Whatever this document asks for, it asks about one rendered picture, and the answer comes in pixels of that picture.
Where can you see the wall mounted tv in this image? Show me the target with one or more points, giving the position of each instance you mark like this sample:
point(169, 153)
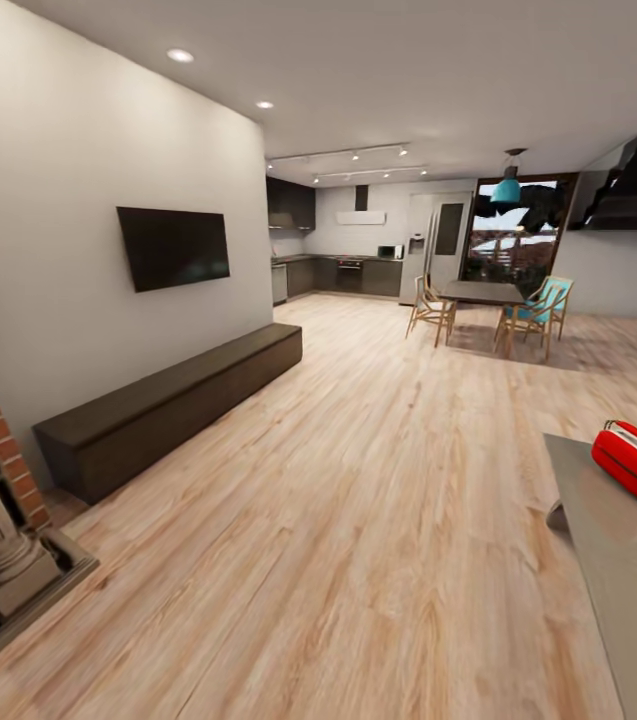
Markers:
point(171, 248)

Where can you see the microwave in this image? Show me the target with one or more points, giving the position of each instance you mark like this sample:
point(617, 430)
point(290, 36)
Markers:
point(397, 252)

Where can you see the range hood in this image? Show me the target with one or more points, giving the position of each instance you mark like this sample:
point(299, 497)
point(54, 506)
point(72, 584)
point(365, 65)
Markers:
point(361, 215)

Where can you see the coffee table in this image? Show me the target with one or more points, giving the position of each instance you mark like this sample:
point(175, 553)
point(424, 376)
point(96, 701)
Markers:
point(601, 515)

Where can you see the room light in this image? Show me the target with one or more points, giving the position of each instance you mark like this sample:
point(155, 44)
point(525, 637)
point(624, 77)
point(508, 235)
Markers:
point(508, 190)

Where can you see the dishwasher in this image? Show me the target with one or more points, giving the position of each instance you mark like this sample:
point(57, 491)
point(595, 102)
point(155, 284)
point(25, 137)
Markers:
point(279, 283)

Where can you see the fridge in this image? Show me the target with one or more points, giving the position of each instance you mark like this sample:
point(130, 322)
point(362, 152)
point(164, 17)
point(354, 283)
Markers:
point(437, 228)

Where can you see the breakfast table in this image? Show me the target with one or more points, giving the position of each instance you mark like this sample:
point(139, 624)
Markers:
point(482, 292)

